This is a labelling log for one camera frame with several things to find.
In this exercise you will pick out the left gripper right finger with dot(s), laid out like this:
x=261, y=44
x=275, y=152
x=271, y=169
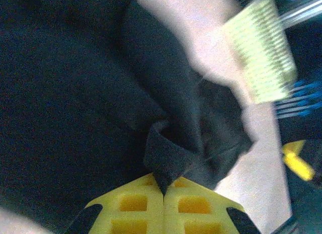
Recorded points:
x=173, y=214

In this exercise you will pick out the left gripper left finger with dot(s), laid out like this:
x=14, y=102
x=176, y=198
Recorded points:
x=153, y=214

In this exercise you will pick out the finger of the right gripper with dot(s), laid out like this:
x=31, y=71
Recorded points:
x=299, y=166

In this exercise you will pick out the black t-shirt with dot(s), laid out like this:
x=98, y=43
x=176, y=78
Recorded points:
x=75, y=93

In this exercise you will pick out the pale green plastic basket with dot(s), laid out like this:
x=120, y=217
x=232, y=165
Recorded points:
x=261, y=55

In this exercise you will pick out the aluminium frame post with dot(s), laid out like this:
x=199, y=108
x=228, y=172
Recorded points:
x=302, y=11

